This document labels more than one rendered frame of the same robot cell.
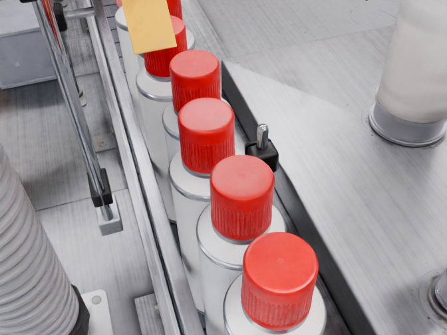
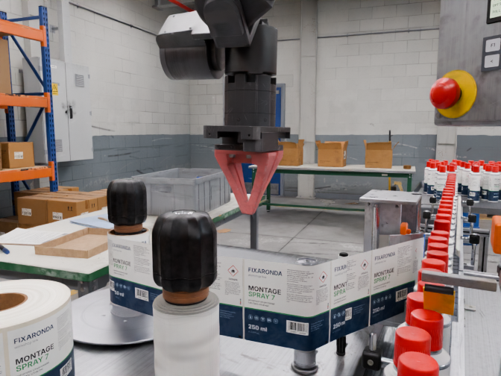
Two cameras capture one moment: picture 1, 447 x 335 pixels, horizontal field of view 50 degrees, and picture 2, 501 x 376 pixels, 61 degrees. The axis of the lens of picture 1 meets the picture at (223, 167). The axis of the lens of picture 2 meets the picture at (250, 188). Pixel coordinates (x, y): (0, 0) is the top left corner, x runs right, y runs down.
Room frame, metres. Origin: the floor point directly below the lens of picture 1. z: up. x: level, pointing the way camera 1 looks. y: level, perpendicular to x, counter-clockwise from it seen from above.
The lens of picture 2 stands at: (0.75, 0.20, 1.28)
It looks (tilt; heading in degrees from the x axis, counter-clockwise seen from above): 8 degrees down; 223
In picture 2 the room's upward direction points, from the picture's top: straight up
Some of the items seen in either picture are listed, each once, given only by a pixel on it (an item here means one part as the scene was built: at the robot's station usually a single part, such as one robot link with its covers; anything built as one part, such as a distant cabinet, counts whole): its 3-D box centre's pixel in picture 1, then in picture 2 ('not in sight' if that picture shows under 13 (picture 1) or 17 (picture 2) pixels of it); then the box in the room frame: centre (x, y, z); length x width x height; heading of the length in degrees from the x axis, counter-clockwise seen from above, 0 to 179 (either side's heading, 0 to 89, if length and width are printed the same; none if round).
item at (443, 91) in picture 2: not in sight; (446, 93); (0.19, 0.01, 1.32); 0.04 x 0.03 x 0.04; 72
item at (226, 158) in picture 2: not in sight; (253, 172); (0.39, -0.14, 1.23); 0.07 x 0.07 x 0.09; 19
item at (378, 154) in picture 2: not in sight; (380, 154); (-4.68, -2.48, 0.97); 0.48 x 0.47 x 0.37; 25
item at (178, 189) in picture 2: not in sight; (186, 190); (-0.89, -1.89, 0.91); 0.60 x 0.40 x 0.22; 26
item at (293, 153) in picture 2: not in sight; (288, 151); (-4.16, -3.65, 0.97); 0.47 x 0.41 x 0.37; 19
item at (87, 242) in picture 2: not in sight; (87, 241); (-0.05, -1.49, 0.82); 0.34 x 0.24 x 0.03; 29
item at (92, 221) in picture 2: not in sight; (107, 221); (-0.34, -1.85, 0.81); 0.32 x 0.24 x 0.01; 99
